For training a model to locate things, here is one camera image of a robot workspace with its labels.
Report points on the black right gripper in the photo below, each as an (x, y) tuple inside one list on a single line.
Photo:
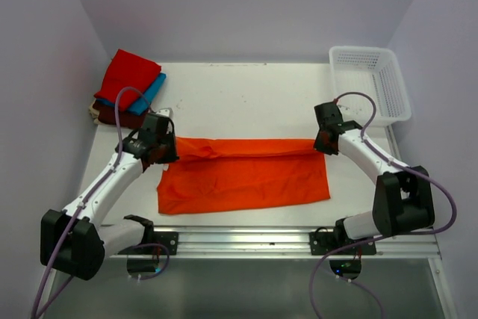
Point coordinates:
[(319, 146)]

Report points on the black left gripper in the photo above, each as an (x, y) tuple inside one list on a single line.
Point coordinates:
[(172, 155)]

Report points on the orange t shirt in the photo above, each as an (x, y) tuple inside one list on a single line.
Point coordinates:
[(217, 175)]

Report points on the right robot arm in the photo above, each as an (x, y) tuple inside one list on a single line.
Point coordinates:
[(402, 200)]

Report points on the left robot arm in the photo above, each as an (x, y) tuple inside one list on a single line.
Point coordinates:
[(73, 240)]

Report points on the folded blue t shirt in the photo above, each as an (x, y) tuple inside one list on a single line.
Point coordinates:
[(139, 105)]

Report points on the folded maroon t shirt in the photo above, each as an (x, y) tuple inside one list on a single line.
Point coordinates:
[(126, 120)]

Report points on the folded beige t shirt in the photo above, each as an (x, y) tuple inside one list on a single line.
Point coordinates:
[(94, 112)]

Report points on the white perforated plastic basket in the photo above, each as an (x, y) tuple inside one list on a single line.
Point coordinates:
[(375, 72)]

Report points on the folded red t shirt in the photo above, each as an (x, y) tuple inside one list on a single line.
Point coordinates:
[(127, 70)]

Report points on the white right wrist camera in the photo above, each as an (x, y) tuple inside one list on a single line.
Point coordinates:
[(342, 108)]

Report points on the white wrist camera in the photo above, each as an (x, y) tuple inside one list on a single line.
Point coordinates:
[(342, 108), (164, 112)]

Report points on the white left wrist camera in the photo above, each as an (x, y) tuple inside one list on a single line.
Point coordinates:
[(164, 112)]

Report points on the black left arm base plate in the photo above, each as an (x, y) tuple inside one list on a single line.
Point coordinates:
[(168, 239)]

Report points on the aluminium mounting rail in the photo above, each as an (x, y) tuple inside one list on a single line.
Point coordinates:
[(245, 242)]

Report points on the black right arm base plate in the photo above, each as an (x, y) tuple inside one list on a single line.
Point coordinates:
[(323, 240)]

